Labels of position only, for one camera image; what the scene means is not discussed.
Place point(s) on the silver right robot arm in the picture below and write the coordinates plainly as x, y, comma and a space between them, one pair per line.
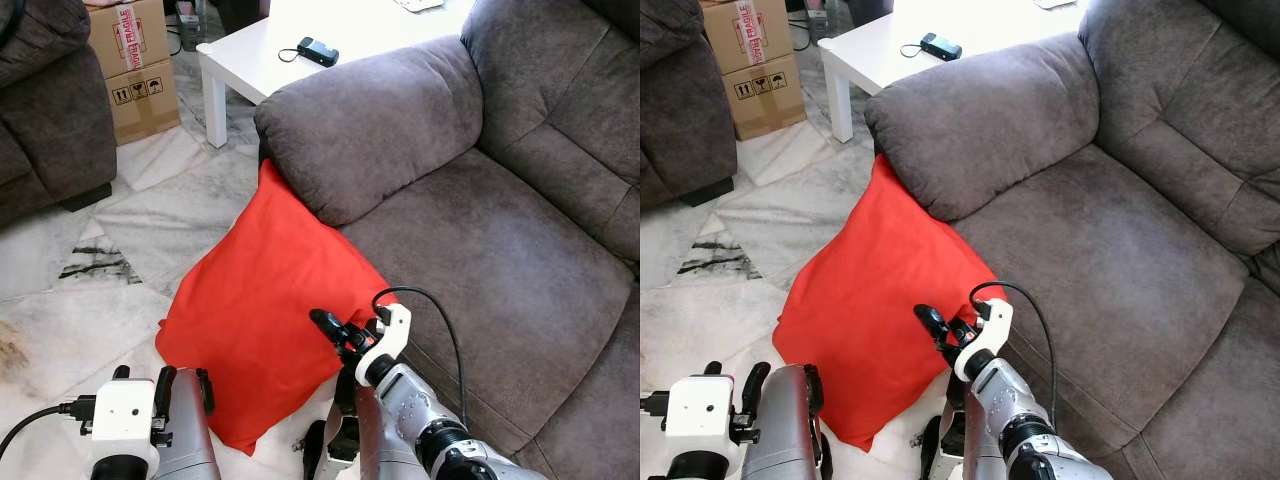
1015, 395
415, 400

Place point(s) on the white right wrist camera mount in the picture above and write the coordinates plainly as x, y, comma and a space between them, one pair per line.
992, 325
395, 330

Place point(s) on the white low table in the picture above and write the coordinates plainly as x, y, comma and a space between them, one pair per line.
260, 50
880, 45

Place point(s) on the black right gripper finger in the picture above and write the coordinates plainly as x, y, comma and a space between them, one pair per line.
325, 322
928, 318

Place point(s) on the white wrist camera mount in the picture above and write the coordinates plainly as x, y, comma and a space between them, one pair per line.
700, 410
125, 415
395, 330
992, 325

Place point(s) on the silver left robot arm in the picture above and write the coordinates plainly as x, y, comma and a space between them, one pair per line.
120, 470
700, 468

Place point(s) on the red pillow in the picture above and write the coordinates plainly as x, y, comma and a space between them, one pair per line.
250, 300
870, 300

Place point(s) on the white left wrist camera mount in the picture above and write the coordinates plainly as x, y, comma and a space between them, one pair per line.
700, 410
125, 415

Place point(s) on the silver left robot leg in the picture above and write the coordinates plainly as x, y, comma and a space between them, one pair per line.
192, 440
790, 430

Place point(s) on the black handheld device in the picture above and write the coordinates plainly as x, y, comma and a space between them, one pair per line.
942, 47
320, 52

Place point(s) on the cardboard box with printed symbols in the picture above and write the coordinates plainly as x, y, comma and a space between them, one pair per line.
765, 105
145, 105

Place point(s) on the dark fabric sofa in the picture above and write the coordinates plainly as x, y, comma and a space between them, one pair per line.
1120, 250
50, 110
500, 250
685, 110

